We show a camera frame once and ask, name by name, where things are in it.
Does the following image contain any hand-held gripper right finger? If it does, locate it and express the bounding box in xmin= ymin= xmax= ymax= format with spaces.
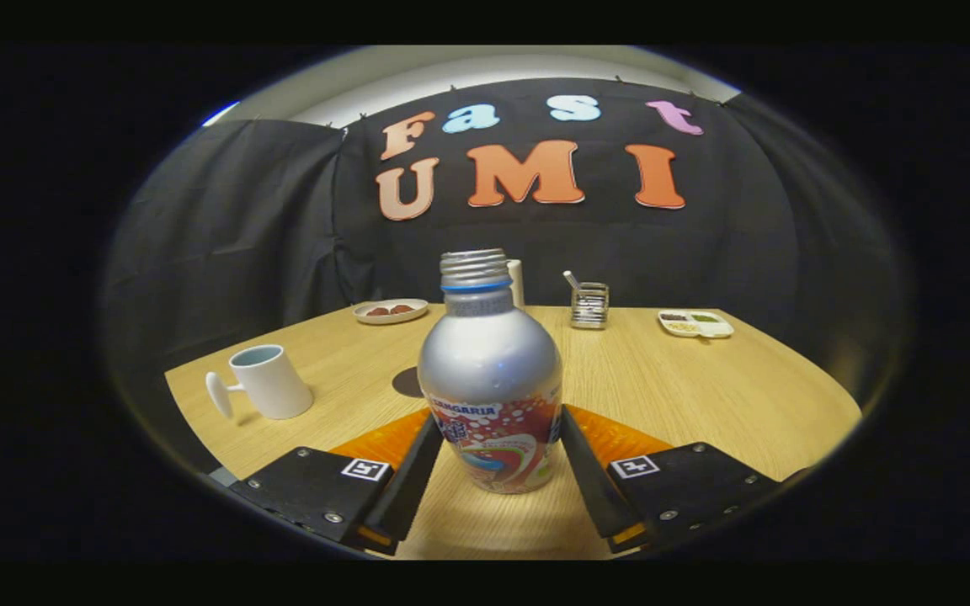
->
xmin=558 ymin=404 xmax=784 ymax=555

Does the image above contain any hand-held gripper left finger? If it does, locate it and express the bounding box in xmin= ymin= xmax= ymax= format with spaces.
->
xmin=231 ymin=408 xmax=445 ymax=556

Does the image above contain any silver bottle with colourful label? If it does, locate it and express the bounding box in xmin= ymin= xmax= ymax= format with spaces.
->
xmin=417 ymin=248 xmax=563 ymax=495

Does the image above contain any white cup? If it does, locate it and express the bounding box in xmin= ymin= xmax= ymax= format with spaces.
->
xmin=205 ymin=344 xmax=315 ymax=421

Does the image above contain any wooden table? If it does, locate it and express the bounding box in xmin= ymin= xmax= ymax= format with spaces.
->
xmin=165 ymin=303 xmax=863 ymax=561

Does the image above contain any white plate with food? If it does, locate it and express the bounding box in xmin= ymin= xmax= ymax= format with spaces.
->
xmin=354 ymin=299 xmax=430 ymax=326

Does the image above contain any white divided dish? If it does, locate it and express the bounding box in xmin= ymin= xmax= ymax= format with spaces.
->
xmin=658 ymin=310 xmax=735 ymax=340

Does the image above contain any metal wire holder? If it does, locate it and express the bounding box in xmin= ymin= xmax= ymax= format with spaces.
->
xmin=570 ymin=282 xmax=610 ymax=330

